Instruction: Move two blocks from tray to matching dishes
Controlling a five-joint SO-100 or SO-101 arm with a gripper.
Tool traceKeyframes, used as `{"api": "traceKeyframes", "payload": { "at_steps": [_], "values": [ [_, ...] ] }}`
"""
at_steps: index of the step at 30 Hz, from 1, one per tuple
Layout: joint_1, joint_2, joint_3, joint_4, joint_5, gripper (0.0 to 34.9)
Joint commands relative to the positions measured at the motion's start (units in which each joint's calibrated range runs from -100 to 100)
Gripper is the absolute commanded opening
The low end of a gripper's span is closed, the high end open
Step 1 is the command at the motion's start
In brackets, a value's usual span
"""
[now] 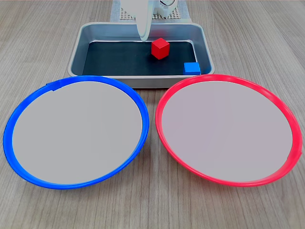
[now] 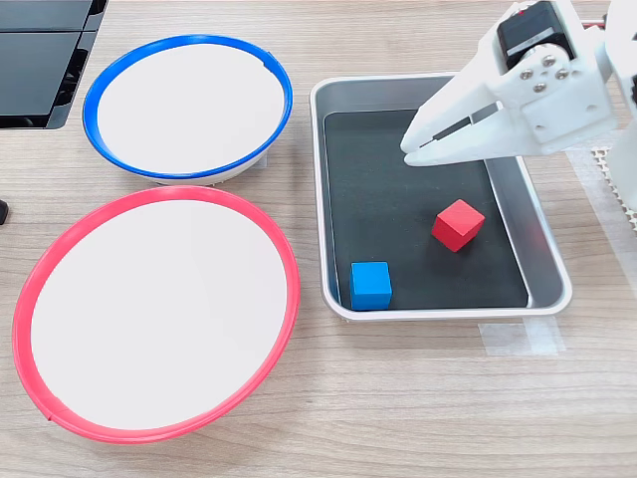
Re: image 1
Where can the red cube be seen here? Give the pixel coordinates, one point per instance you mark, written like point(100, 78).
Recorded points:
point(160, 48)

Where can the red-rimmed white plate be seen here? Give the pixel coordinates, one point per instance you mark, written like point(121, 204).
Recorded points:
point(226, 131)

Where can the steel tray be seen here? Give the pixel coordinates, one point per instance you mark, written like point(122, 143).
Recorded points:
point(78, 51)

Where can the pale perforated base plate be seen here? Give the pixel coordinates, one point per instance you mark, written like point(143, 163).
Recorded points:
point(175, 14)

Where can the blue cube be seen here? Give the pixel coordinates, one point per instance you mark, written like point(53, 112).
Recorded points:
point(191, 68)

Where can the blue-rimmed white plate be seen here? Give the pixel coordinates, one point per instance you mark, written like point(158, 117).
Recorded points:
point(76, 133)

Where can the black tray mat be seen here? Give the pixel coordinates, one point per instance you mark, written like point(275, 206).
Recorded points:
point(119, 59)

